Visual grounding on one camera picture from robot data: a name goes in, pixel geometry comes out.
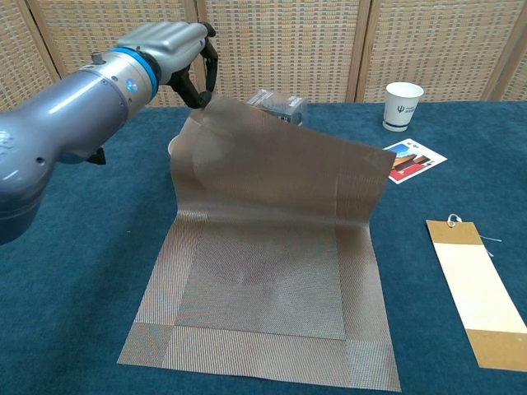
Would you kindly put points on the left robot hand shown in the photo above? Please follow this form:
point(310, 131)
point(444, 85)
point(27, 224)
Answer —
point(173, 45)

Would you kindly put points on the white round bowl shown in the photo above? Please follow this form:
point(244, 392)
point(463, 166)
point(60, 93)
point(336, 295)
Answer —
point(173, 146)

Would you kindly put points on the grey woven placemat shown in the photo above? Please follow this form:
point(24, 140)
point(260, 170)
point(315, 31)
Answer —
point(267, 185)

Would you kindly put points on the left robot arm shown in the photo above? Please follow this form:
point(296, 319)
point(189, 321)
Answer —
point(62, 115)

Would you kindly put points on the woven bamboo screen panel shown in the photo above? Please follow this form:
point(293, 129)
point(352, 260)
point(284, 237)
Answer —
point(516, 82)
point(440, 41)
point(16, 61)
point(280, 45)
point(82, 24)

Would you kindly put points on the clear box with red parts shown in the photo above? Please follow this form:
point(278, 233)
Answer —
point(284, 105)

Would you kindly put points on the white paper cup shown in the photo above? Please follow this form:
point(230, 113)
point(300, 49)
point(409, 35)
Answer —
point(401, 107)

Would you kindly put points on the picture postcard with red building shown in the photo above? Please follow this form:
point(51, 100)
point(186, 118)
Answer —
point(416, 164)

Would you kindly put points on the blue felt table cover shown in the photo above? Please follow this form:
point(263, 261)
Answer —
point(62, 308)

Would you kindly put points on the brown and cream paper tag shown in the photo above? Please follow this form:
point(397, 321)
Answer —
point(473, 280)

